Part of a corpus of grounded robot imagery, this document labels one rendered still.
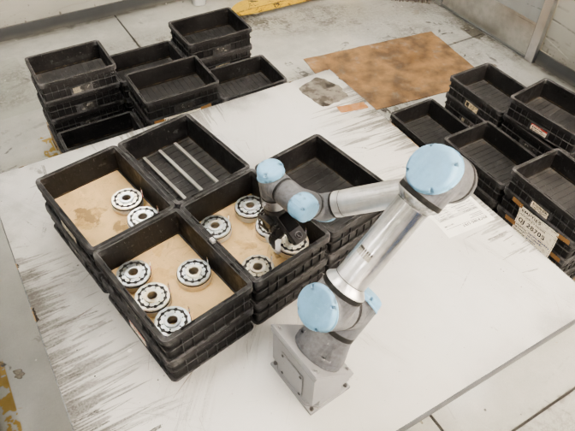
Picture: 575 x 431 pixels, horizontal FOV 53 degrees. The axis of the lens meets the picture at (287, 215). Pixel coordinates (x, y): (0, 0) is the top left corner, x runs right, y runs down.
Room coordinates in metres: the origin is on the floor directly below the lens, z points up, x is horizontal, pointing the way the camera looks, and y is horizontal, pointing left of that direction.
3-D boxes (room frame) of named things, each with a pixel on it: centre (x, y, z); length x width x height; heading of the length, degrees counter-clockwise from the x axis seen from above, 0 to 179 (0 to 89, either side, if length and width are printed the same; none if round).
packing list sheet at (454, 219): (1.57, -0.60, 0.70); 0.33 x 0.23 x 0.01; 32
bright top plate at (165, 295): (0.97, 0.38, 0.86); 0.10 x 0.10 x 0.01
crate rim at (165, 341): (1.02, 0.33, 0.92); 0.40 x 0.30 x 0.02; 42
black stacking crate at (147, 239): (1.02, 0.33, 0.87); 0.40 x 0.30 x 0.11; 42
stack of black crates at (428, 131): (2.48, -0.77, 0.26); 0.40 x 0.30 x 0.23; 32
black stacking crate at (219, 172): (1.52, 0.37, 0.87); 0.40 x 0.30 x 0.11; 42
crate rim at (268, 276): (1.22, 0.10, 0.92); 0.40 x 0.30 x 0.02; 42
